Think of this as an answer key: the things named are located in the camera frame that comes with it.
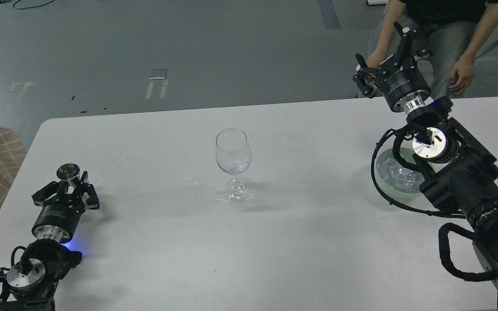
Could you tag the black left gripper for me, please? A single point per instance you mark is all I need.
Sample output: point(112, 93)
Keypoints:
point(58, 218)

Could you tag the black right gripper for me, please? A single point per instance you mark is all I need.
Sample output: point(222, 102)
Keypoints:
point(397, 77)

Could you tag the silver metal jigger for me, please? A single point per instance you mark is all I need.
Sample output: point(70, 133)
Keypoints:
point(70, 173)

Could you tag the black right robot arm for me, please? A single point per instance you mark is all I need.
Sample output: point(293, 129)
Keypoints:
point(459, 172)

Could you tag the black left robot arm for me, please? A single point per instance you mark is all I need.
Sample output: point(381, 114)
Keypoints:
point(31, 282)

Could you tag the pile of ice cubes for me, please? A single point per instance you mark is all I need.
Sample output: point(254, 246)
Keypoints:
point(398, 177)

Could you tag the clear wine glass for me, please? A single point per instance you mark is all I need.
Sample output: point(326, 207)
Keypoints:
point(233, 156)

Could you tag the seated person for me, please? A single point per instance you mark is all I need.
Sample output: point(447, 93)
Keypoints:
point(455, 30)

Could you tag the green bowl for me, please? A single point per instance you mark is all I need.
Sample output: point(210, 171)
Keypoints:
point(384, 187)

